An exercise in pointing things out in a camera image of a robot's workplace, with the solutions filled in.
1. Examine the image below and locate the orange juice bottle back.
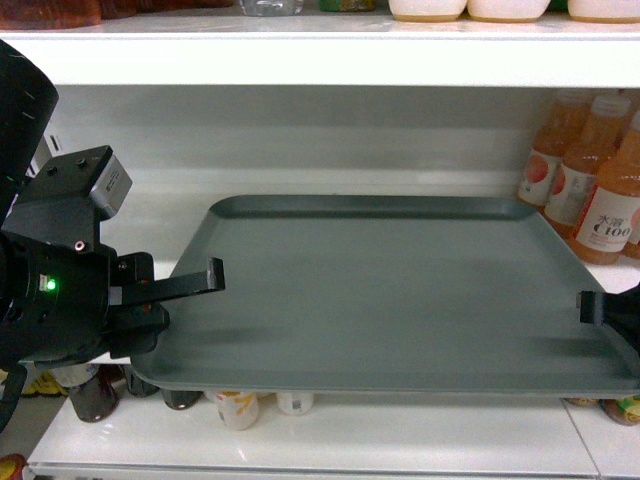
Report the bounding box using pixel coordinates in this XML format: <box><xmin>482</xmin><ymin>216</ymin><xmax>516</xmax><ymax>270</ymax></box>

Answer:
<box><xmin>517</xmin><ymin>89</ymin><xmax>592</xmax><ymax>211</ymax></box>

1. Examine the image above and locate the grey-silver rectangular tray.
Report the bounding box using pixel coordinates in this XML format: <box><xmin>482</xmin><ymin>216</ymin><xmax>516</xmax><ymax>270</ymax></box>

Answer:
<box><xmin>132</xmin><ymin>195</ymin><xmax>639</xmax><ymax>398</ymax></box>

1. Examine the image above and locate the white metal shelf board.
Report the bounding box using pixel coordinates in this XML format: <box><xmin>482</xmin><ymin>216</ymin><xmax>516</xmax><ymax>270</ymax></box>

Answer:
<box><xmin>1</xmin><ymin>9</ymin><xmax>639</xmax><ymax>89</ymax></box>

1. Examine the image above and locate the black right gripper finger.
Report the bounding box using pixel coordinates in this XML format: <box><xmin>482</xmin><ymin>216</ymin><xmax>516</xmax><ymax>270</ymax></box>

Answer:
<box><xmin>577</xmin><ymin>291</ymin><xmax>625</xmax><ymax>325</ymax></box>

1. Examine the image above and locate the orange juice bottle middle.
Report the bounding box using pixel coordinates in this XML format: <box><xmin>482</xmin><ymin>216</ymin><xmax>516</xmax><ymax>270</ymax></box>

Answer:
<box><xmin>543</xmin><ymin>94</ymin><xmax>631</xmax><ymax>239</ymax></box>

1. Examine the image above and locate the orange juice bottle front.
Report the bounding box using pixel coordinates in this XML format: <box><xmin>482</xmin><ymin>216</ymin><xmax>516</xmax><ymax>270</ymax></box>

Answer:
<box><xmin>568</xmin><ymin>118</ymin><xmax>639</xmax><ymax>265</ymax></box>

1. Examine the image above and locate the clear water bottle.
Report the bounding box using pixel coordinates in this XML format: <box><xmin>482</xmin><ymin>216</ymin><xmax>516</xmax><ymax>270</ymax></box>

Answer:
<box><xmin>239</xmin><ymin>0</ymin><xmax>304</xmax><ymax>17</ymax></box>

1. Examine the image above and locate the orange juice bottle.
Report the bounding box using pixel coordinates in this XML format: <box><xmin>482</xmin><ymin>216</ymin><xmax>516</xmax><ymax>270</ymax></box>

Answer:
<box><xmin>517</xmin><ymin>89</ymin><xmax>592</xmax><ymax>211</ymax></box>
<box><xmin>543</xmin><ymin>94</ymin><xmax>631</xmax><ymax>239</ymax></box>
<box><xmin>568</xmin><ymin>118</ymin><xmax>639</xmax><ymax>265</ymax></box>

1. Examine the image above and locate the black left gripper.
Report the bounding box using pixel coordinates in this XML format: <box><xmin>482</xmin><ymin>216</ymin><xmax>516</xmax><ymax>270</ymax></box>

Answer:
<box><xmin>1</xmin><ymin>146</ymin><xmax>225</xmax><ymax>368</ymax></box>

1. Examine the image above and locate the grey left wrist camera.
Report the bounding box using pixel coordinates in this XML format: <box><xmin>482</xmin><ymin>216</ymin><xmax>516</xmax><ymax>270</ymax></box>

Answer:
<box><xmin>89</xmin><ymin>155</ymin><xmax>133</xmax><ymax>220</ymax></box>

